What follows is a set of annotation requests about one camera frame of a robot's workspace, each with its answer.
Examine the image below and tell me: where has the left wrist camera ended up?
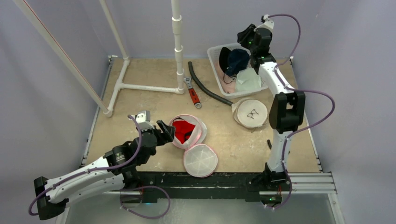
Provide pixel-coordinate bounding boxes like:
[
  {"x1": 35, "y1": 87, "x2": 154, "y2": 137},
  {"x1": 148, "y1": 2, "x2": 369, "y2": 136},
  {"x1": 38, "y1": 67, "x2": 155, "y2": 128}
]
[{"x1": 127, "y1": 110, "x2": 155, "y2": 131}]

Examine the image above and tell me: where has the dark blue bra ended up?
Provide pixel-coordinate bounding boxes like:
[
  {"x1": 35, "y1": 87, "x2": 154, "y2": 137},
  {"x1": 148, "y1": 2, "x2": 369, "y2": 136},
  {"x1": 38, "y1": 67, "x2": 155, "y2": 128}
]
[{"x1": 225, "y1": 49, "x2": 250, "y2": 77}]

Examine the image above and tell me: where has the black corrugated hose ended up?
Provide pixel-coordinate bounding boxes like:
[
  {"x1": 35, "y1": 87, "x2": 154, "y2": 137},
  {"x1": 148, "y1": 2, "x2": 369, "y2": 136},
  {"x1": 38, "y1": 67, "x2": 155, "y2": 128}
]
[{"x1": 188, "y1": 61, "x2": 233, "y2": 107}]

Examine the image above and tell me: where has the loose purple cable at base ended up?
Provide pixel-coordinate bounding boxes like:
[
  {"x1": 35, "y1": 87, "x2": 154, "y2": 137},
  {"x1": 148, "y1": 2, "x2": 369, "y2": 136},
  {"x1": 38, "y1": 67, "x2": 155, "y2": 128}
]
[{"x1": 119, "y1": 186, "x2": 171, "y2": 220}]

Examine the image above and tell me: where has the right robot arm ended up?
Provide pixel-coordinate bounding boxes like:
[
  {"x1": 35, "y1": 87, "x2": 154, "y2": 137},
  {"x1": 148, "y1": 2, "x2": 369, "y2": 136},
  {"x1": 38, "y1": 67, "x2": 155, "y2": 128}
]
[{"x1": 237, "y1": 24, "x2": 305, "y2": 190}]

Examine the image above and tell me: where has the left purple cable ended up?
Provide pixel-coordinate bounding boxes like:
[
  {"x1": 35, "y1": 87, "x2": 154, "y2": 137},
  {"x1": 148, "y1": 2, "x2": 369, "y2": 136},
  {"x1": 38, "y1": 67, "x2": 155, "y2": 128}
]
[{"x1": 28, "y1": 115, "x2": 143, "y2": 216}]

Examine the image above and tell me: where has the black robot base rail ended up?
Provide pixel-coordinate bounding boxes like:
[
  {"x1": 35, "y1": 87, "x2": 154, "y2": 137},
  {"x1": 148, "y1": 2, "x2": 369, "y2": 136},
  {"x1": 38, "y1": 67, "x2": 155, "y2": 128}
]
[{"x1": 120, "y1": 171, "x2": 291, "y2": 204}]

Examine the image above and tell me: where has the white plastic basket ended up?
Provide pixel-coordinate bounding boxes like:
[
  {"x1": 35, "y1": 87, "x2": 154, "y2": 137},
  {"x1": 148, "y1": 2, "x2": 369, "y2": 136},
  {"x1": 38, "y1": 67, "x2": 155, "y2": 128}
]
[{"x1": 207, "y1": 42, "x2": 268, "y2": 99}]

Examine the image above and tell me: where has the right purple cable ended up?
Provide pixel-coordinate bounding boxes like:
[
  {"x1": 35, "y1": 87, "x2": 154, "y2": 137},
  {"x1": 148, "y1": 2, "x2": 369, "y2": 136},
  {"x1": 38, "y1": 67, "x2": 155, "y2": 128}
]
[{"x1": 267, "y1": 14, "x2": 336, "y2": 211}]

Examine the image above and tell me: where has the pink bra in basket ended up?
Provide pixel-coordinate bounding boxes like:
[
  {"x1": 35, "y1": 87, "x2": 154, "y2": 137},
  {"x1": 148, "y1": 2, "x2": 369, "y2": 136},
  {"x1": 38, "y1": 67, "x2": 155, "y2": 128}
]
[{"x1": 214, "y1": 61, "x2": 236, "y2": 94}]

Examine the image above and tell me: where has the red-handled adjustable wrench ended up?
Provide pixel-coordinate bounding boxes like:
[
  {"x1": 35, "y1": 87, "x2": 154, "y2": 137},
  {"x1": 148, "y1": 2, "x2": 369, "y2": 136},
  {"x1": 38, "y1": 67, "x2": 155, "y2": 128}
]
[{"x1": 184, "y1": 77, "x2": 202, "y2": 109}]

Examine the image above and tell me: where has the white PVC pipe frame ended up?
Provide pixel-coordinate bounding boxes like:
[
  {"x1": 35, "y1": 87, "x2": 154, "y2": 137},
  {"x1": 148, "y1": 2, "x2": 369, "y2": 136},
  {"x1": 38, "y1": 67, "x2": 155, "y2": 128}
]
[{"x1": 14, "y1": 0, "x2": 184, "y2": 117}]

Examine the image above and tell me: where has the pink-rimmed mesh laundry bag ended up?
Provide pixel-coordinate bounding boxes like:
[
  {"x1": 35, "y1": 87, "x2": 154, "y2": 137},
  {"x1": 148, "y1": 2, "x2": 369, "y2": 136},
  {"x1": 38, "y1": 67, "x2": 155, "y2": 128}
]
[{"x1": 169, "y1": 114, "x2": 218, "y2": 178}]

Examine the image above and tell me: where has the pale green bra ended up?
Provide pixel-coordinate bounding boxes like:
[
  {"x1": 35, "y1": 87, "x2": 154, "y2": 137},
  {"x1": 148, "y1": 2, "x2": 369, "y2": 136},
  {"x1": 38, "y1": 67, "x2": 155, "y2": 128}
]
[{"x1": 235, "y1": 68, "x2": 262, "y2": 92}]

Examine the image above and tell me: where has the red bra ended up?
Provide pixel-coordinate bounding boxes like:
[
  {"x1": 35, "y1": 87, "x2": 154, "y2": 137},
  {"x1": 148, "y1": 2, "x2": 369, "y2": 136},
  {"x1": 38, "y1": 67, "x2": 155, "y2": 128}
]
[{"x1": 172, "y1": 119, "x2": 196, "y2": 144}]

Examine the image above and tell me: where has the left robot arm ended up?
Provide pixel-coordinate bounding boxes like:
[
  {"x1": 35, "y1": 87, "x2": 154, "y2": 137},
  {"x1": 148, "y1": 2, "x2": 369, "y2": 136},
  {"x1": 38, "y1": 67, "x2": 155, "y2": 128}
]
[{"x1": 28, "y1": 120, "x2": 176, "y2": 220}]

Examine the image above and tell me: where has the black bra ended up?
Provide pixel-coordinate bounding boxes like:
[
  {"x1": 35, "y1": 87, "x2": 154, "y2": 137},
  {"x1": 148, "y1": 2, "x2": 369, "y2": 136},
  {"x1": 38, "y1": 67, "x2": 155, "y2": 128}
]
[{"x1": 219, "y1": 47, "x2": 233, "y2": 84}]

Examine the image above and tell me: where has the small metal clip tool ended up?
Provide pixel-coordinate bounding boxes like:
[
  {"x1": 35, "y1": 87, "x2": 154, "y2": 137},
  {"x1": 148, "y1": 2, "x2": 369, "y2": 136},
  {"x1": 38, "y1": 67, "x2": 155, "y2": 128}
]
[{"x1": 267, "y1": 140, "x2": 272, "y2": 149}]

